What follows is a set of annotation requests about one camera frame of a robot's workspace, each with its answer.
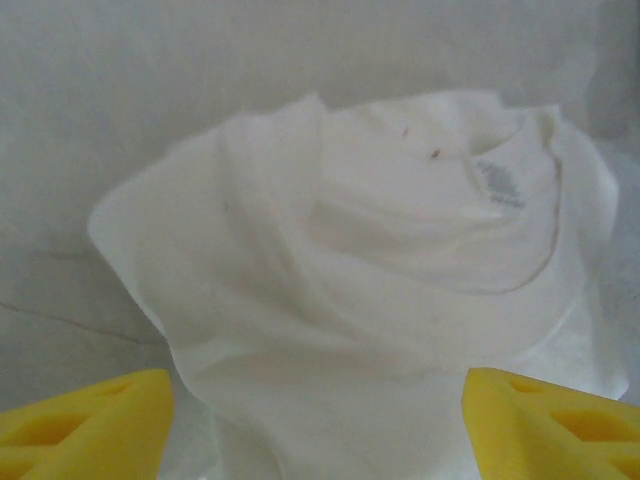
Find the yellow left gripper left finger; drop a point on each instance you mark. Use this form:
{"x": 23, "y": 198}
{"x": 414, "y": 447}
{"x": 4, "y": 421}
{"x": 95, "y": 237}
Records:
{"x": 100, "y": 415}

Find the white t-shirt with black print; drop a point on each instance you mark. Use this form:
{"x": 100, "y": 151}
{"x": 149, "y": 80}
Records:
{"x": 350, "y": 250}

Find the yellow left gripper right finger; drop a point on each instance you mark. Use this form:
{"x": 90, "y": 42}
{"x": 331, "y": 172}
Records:
{"x": 525, "y": 430}

